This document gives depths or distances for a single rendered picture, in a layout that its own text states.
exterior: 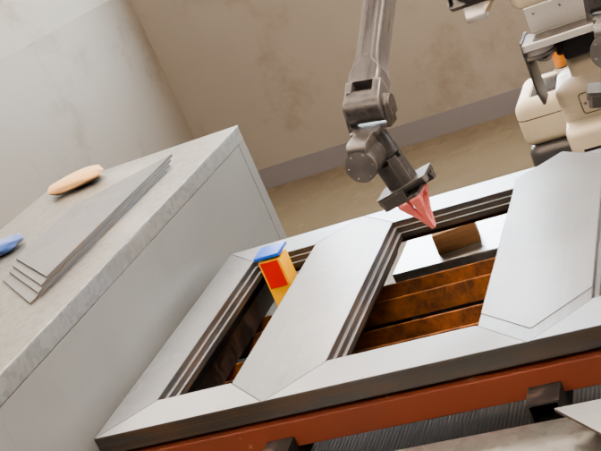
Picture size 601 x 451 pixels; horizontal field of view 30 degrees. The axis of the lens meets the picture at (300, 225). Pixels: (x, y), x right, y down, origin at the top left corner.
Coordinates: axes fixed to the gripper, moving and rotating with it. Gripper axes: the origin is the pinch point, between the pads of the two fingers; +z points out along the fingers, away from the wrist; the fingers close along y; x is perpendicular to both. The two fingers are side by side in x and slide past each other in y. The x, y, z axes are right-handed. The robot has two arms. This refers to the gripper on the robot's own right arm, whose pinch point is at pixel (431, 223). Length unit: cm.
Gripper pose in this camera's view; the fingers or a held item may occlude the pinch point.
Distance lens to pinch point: 201.7
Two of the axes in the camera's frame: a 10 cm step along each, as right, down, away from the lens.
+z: 5.7, 8.0, 1.9
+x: 2.8, -4.1, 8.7
